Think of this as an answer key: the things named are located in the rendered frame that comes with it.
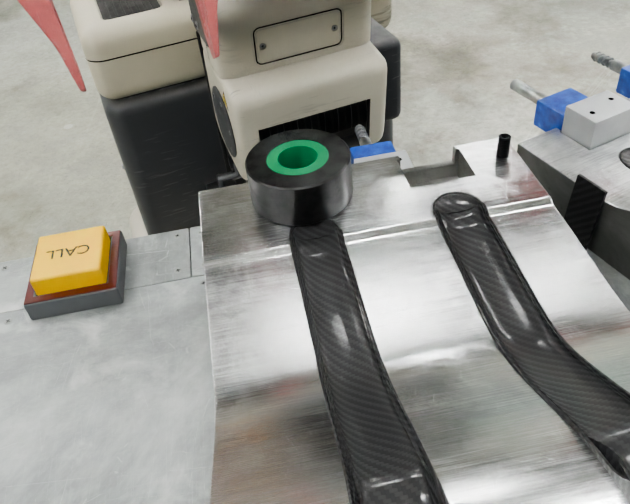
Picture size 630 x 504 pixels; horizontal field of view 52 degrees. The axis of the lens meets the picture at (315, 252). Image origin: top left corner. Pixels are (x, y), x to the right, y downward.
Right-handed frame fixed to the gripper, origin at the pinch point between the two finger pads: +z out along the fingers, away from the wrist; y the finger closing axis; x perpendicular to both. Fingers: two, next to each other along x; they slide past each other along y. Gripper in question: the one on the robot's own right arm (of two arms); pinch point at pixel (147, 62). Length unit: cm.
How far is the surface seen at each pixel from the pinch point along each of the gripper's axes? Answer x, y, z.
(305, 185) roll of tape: -5.6, 7.6, 10.9
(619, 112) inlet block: -1.6, 37.7, 13.6
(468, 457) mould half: -25.9, 6.9, 21.3
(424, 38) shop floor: 209, 125, 6
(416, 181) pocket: 0.6, 18.6, 14.5
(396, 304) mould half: -12.4, 9.9, 18.9
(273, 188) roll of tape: -4.7, 5.5, 10.6
